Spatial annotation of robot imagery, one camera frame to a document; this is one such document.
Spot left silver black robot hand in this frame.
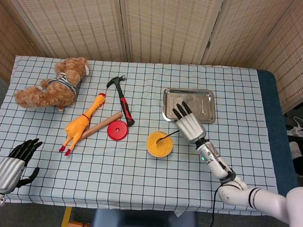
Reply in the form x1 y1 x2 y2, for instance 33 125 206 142
0 137 43 196

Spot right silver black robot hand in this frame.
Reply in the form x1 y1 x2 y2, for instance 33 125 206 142
170 100 209 144

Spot dark metal spoon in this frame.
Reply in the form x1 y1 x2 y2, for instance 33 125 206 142
155 128 181 145

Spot stainless steel tray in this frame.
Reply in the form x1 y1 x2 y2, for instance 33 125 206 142
162 87 218 124

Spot yellow bowl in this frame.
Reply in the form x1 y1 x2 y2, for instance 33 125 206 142
145 131 174 159

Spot light blue checkered tablecloth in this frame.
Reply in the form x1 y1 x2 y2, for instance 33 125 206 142
0 54 286 217

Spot black red claw hammer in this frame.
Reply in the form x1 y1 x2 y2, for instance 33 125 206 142
104 75 137 128

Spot red plastic disc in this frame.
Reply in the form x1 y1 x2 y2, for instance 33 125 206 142
106 119 130 141

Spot yellow rubber chicken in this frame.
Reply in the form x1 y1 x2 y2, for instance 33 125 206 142
58 90 107 158

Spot wooden rolling stick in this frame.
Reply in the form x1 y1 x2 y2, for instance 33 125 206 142
81 110 124 143

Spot orange box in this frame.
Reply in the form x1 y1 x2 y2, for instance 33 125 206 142
68 220 92 227

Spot brown teddy bear plush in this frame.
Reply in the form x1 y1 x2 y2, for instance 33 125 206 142
14 54 91 113

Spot blue padded chair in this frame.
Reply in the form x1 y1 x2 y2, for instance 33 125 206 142
90 206 199 227

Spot woven folding screen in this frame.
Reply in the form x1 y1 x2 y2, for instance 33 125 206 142
0 0 303 116

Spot white crumpled bag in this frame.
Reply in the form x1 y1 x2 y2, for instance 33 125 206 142
289 141 303 160

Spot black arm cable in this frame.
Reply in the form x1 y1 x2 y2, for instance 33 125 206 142
205 182 226 227

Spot white cables and papers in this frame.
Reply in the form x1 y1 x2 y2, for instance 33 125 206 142
287 116 303 138

